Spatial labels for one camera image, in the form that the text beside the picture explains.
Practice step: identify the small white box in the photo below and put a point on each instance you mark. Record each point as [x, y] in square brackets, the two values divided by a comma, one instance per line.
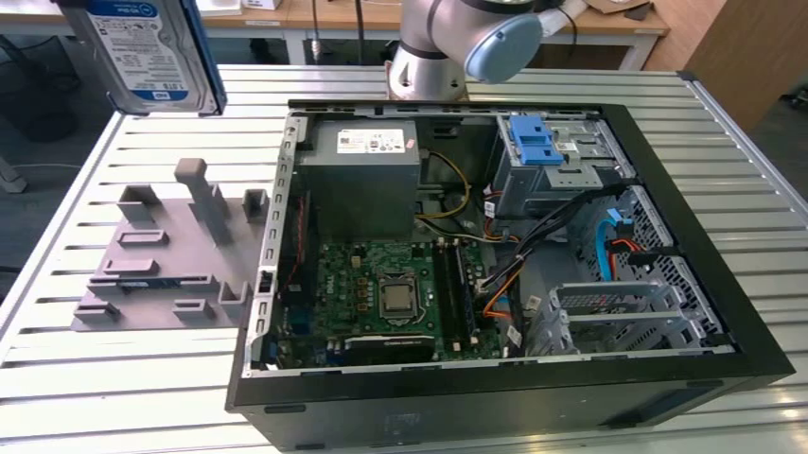
[262, 4]

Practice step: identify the grey power supply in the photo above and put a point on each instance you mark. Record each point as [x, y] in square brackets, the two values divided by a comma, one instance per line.
[359, 198]

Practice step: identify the black RAM stick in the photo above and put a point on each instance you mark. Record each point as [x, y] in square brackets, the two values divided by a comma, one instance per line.
[445, 293]

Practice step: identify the wooden cabinet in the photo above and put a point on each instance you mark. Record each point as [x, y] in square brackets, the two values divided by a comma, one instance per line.
[745, 57]

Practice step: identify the black mesh bin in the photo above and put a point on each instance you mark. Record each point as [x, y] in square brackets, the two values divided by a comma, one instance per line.
[38, 94]

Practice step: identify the grey disk bay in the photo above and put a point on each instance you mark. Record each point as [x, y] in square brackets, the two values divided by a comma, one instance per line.
[631, 317]

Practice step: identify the grey optical drive cage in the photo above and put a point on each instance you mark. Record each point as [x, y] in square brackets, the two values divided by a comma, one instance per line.
[537, 189]

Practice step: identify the wooden desk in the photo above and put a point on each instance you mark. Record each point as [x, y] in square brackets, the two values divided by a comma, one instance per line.
[329, 18]

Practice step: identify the green motherboard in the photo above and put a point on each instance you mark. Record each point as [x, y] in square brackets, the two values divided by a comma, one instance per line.
[353, 284]

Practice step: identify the brown cardboard piece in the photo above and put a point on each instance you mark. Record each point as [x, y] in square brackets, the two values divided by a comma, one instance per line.
[616, 5]

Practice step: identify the blue drive latch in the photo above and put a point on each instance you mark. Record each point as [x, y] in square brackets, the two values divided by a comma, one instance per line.
[533, 142]

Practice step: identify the grey parts rack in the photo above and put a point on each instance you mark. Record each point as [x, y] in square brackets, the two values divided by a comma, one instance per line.
[190, 265]

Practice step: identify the hard disk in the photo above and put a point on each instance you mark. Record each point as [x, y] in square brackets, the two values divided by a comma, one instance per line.
[139, 57]

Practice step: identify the silver CPU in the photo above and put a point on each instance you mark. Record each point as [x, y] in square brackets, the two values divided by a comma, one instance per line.
[397, 298]

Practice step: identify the black graphics card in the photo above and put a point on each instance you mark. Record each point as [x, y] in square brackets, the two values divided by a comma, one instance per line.
[392, 347]

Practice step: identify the green RAM stick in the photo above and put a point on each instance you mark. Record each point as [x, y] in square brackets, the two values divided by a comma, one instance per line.
[151, 284]

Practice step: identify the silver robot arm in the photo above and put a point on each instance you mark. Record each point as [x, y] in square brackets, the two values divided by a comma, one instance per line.
[422, 71]

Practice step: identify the black PC case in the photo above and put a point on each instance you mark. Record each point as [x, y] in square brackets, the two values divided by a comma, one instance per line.
[442, 402]

